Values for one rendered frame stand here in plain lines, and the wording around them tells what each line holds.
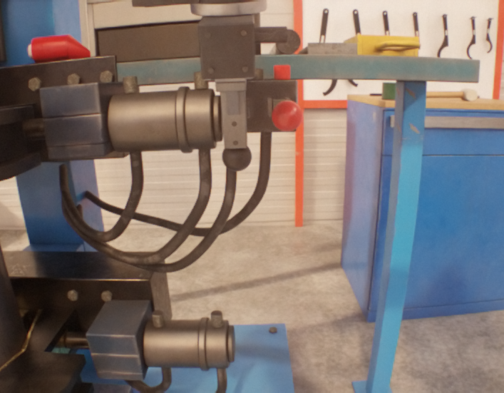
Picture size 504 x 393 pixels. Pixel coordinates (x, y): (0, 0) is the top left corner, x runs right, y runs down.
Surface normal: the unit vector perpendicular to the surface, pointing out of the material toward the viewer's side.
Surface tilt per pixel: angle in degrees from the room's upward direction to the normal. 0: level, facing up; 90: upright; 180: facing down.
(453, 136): 90
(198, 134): 109
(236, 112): 140
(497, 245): 90
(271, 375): 0
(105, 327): 0
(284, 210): 90
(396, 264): 90
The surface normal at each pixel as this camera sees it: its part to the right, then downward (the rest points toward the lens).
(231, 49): 0.01, 0.61
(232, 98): 0.02, 0.92
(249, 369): -0.03, -0.95
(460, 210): 0.00, 0.30
